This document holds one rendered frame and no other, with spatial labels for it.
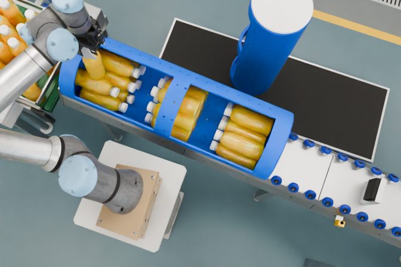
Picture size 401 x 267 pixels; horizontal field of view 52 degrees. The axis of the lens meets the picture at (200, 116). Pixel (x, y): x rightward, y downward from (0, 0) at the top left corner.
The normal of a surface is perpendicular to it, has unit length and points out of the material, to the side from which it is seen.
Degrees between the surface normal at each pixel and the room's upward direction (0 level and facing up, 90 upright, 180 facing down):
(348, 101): 0
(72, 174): 34
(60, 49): 53
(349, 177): 0
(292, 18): 0
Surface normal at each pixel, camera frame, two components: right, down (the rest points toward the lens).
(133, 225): -0.60, -0.37
